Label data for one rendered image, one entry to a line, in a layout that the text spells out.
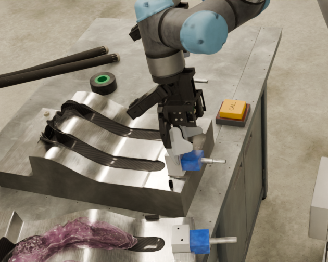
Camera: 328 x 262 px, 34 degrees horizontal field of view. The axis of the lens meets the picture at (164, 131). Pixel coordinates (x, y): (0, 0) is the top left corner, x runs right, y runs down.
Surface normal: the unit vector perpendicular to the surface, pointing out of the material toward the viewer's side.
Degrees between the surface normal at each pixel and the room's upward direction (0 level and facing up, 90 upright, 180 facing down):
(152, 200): 90
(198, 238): 0
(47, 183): 90
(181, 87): 82
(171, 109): 82
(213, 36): 79
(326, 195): 0
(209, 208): 0
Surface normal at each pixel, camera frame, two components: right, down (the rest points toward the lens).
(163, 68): -0.09, 0.51
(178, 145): -0.38, 0.36
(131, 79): -0.13, -0.76
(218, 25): 0.64, 0.25
